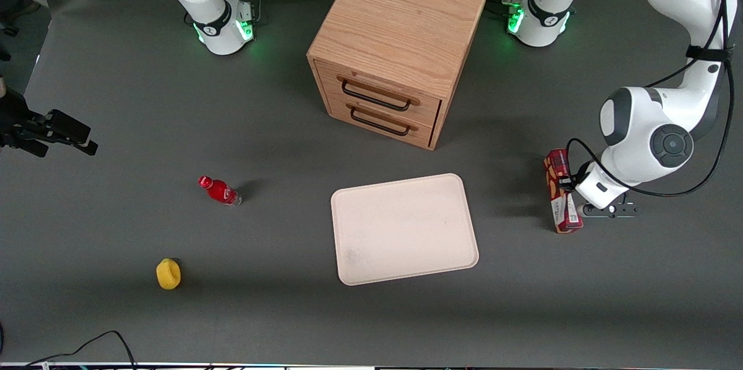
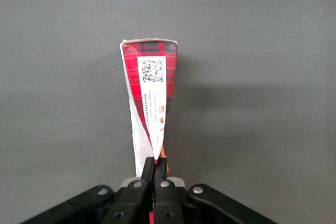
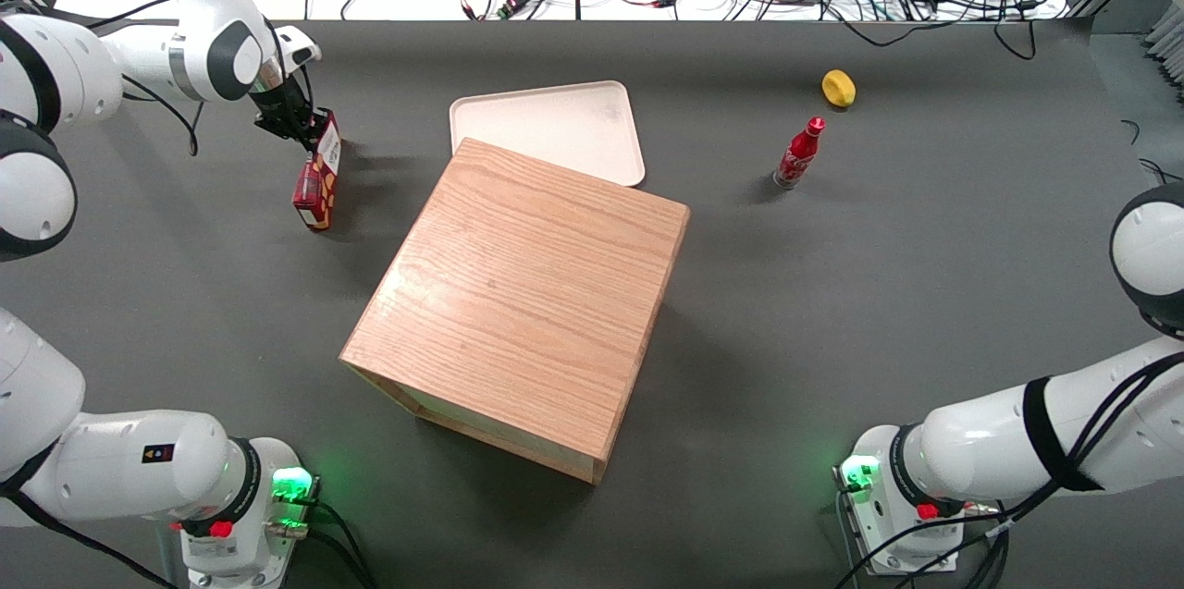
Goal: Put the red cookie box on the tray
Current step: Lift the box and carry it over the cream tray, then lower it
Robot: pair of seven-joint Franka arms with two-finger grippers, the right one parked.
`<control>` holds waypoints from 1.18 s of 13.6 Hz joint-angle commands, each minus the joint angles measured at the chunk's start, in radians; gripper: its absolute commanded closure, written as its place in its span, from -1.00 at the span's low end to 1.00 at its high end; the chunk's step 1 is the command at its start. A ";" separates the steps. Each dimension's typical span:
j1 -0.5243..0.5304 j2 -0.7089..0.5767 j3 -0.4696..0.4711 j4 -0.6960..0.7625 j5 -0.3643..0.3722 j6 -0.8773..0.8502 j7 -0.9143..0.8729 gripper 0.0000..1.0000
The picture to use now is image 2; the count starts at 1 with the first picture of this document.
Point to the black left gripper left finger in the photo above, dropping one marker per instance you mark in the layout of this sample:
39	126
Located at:
131	203

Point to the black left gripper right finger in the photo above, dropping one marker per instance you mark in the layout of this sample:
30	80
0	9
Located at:
168	203

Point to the red plaid cookie box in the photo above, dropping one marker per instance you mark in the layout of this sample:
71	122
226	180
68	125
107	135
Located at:
157	90

